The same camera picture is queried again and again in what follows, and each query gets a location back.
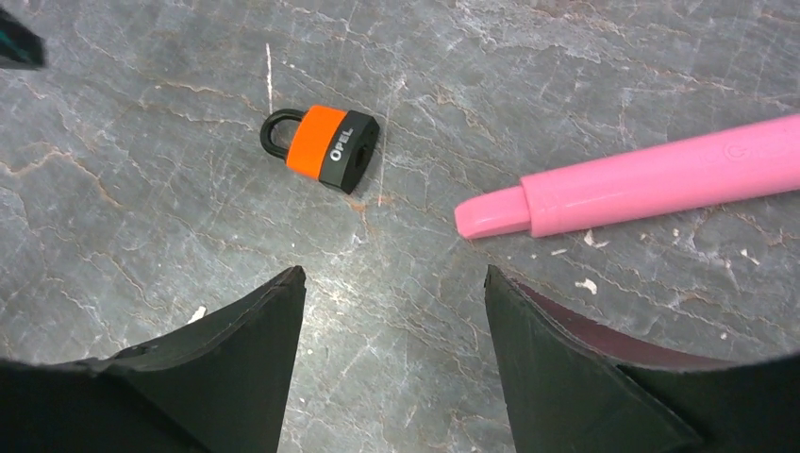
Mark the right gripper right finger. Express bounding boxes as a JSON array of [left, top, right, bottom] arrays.
[[484, 266, 799, 452]]

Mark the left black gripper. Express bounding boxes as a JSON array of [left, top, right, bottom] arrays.
[[0, 8, 46, 71]]

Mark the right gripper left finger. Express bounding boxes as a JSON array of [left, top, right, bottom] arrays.
[[1, 266, 306, 452]]

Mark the orange black padlock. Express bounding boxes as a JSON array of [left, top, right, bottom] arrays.
[[259, 105, 380, 194]]

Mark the pink cylindrical wand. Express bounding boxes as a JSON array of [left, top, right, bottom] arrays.
[[455, 115, 799, 240]]

